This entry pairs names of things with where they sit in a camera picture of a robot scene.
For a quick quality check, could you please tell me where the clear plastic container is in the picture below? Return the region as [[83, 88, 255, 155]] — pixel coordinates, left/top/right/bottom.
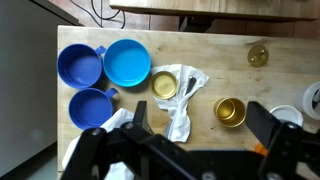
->
[[294, 81, 320, 121]]

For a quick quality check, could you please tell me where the light blue plastic bowl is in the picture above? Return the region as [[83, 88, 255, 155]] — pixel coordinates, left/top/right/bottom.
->
[[102, 38, 152, 88]]

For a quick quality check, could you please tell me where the small gold metal tin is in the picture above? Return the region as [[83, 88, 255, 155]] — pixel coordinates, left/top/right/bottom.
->
[[149, 70, 179, 100]]

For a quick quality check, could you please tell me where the gold lid with knob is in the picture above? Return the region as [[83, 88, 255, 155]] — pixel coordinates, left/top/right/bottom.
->
[[247, 44, 270, 68]]

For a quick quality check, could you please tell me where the white paper bag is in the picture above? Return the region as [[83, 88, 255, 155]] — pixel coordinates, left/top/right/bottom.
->
[[61, 107, 136, 180]]

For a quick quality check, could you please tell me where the black floor cable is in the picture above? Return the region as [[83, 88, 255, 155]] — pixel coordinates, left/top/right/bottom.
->
[[69, 0, 127, 30]]

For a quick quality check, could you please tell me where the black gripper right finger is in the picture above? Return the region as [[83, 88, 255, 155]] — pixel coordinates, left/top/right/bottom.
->
[[245, 100, 282, 148]]

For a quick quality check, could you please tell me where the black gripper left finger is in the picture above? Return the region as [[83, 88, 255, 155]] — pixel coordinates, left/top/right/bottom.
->
[[133, 100, 150, 130]]

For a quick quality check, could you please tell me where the dark blue plastic cup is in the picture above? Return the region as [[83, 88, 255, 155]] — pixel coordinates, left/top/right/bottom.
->
[[68, 87, 119, 131], [57, 43, 108, 90]]

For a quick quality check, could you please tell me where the wooden side table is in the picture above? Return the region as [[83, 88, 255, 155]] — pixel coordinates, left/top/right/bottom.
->
[[109, 0, 320, 33]]

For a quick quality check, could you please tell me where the gold yellow metal cup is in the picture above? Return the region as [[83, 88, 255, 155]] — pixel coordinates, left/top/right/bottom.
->
[[213, 97, 248, 128]]

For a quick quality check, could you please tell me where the white crumpled cloth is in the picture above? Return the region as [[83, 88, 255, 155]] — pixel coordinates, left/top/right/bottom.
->
[[150, 63, 210, 143]]

